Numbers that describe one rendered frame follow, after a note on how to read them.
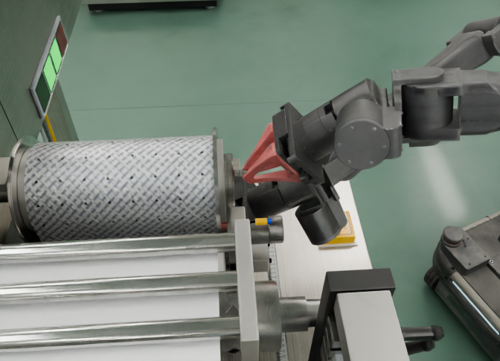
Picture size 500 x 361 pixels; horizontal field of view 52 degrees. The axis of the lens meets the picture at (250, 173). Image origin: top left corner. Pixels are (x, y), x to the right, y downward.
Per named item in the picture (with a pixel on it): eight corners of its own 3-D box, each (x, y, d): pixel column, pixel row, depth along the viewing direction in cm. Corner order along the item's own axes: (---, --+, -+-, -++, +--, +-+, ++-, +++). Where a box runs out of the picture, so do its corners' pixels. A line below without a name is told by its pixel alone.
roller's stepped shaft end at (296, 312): (342, 335, 48) (347, 318, 45) (278, 339, 47) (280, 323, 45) (336, 304, 50) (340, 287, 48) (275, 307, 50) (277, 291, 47)
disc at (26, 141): (38, 266, 69) (-1, 193, 59) (34, 266, 69) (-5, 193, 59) (59, 186, 80) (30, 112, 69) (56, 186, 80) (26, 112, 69)
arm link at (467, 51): (466, 19, 96) (515, 8, 86) (479, 45, 98) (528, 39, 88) (297, 155, 87) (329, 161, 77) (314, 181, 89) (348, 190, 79)
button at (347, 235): (354, 243, 106) (356, 236, 104) (321, 245, 105) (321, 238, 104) (347, 216, 110) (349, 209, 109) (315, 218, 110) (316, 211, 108)
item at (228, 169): (234, 213, 73) (234, 198, 66) (221, 213, 73) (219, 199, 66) (232, 164, 75) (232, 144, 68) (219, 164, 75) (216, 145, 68)
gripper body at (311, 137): (303, 134, 71) (350, 107, 67) (313, 190, 64) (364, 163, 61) (275, 107, 67) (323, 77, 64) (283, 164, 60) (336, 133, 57)
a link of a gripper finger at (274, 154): (258, 167, 74) (312, 135, 70) (262, 205, 69) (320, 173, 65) (228, 141, 70) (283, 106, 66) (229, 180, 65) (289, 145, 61)
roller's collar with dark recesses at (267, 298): (280, 362, 48) (283, 331, 43) (215, 367, 47) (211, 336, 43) (273, 301, 52) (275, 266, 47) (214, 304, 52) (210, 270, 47)
